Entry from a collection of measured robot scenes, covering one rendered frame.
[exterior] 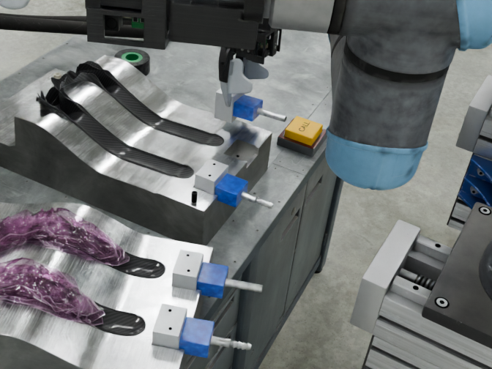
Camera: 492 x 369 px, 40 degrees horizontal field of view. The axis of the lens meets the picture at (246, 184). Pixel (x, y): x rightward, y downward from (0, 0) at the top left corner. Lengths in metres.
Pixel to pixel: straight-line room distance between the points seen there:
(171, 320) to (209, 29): 0.55
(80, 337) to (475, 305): 0.50
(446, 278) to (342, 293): 1.39
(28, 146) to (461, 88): 2.52
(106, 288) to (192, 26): 0.60
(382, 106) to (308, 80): 1.14
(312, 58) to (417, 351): 0.97
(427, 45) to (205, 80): 1.15
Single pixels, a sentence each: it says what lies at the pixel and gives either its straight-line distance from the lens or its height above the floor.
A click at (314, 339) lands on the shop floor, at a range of 2.08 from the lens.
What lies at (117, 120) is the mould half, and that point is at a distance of 1.26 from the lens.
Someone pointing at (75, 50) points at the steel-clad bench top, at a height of 0.80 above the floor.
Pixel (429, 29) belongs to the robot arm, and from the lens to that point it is 0.46.
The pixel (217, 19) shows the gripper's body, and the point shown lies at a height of 1.41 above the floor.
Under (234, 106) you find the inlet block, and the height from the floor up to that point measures 0.93.
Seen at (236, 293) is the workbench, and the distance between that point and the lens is 1.42.
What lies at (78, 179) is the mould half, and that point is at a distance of 1.21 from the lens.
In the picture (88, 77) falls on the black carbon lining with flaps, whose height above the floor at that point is 0.94.
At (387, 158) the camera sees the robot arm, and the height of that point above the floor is 1.32.
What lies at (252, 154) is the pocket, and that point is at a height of 0.87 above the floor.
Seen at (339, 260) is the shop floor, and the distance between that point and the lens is 2.32.
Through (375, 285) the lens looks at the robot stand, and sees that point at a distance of 0.87.
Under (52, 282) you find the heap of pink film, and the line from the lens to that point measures 0.96.
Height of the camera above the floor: 1.61
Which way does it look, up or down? 39 degrees down
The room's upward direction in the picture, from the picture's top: 6 degrees clockwise
